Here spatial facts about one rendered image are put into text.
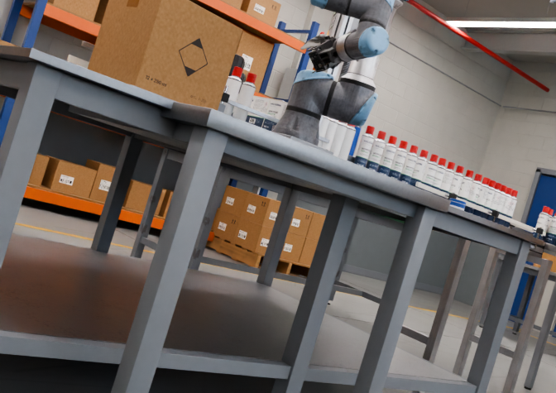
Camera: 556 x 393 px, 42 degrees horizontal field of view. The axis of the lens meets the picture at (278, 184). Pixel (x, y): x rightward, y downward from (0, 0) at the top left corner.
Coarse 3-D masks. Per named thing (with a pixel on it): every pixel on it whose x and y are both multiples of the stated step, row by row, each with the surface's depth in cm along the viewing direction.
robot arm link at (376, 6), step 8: (352, 0) 193; (360, 0) 193; (368, 0) 193; (376, 0) 193; (384, 0) 193; (392, 0) 194; (352, 8) 194; (360, 8) 193; (368, 8) 193; (376, 8) 192; (384, 8) 193; (352, 16) 196; (360, 16) 195; (368, 16) 192; (376, 16) 192; (384, 16) 193; (384, 24) 193
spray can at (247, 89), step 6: (252, 78) 260; (246, 84) 260; (252, 84) 260; (240, 90) 261; (246, 90) 259; (252, 90) 260; (240, 96) 260; (246, 96) 259; (252, 96) 261; (240, 102) 260; (246, 102) 259; (234, 108) 261; (240, 108) 259; (234, 114) 260; (240, 114) 259; (246, 114) 260
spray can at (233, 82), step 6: (234, 66) 257; (234, 72) 256; (240, 72) 257; (228, 78) 256; (234, 78) 255; (228, 84) 256; (234, 84) 255; (240, 84) 257; (228, 90) 255; (234, 90) 255; (234, 96) 256; (228, 108) 255; (228, 114) 256
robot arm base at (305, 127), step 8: (288, 112) 229; (296, 112) 227; (304, 112) 227; (312, 112) 227; (280, 120) 230; (288, 120) 227; (296, 120) 227; (304, 120) 226; (312, 120) 228; (280, 128) 227; (288, 128) 226; (296, 128) 226; (304, 128) 226; (312, 128) 227; (296, 136) 225; (304, 136) 225; (312, 136) 227
